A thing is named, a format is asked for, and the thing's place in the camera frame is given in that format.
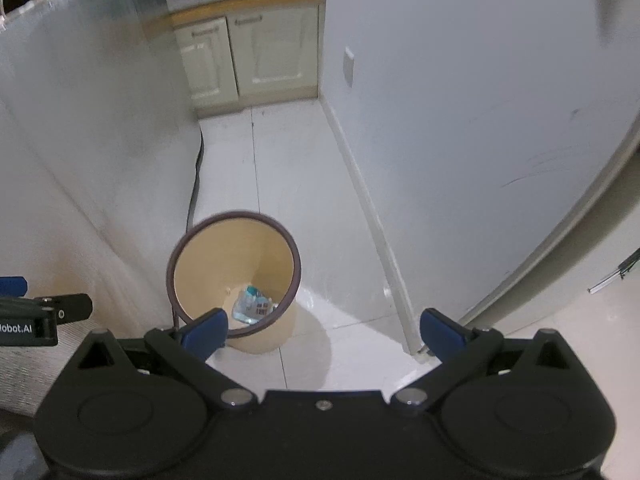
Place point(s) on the cream floor cabinet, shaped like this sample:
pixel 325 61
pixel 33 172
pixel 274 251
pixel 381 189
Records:
pixel 250 50

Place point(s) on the beige bin with brown rim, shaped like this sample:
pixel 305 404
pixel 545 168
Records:
pixel 220 260

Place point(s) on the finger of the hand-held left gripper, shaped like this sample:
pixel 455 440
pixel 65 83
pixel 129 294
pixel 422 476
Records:
pixel 72 307
pixel 12 286

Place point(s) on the cream cabinet door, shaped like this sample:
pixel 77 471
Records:
pixel 207 62
pixel 275 50

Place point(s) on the cream door frame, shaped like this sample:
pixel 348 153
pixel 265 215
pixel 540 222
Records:
pixel 565 230

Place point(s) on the cream baseboard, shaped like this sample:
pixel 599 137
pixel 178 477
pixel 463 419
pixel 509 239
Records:
pixel 372 230

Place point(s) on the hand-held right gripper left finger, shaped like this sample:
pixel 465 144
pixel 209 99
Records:
pixel 205 334

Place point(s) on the blue and white packet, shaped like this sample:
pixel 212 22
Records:
pixel 252 306

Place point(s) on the silver metal rod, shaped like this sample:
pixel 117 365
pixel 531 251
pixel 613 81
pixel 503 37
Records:
pixel 612 276

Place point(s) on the white wall switch plate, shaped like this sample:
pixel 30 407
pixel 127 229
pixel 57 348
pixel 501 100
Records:
pixel 349 66

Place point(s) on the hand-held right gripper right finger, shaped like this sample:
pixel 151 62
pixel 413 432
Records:
pixel 441 337

